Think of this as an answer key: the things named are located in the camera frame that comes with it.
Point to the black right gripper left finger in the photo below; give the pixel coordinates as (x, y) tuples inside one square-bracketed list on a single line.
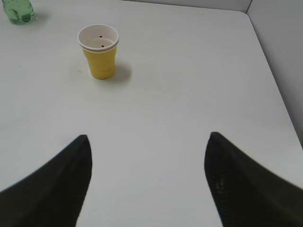
[(53, 195)]

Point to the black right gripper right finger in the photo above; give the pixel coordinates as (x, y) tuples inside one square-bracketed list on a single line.
[(245, 193)]

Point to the yellow paper cup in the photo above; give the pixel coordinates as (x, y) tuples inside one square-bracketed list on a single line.
[(99, 44)]

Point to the green plastic soda bottle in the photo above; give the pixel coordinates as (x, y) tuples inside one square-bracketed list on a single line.
[(18, 11)]

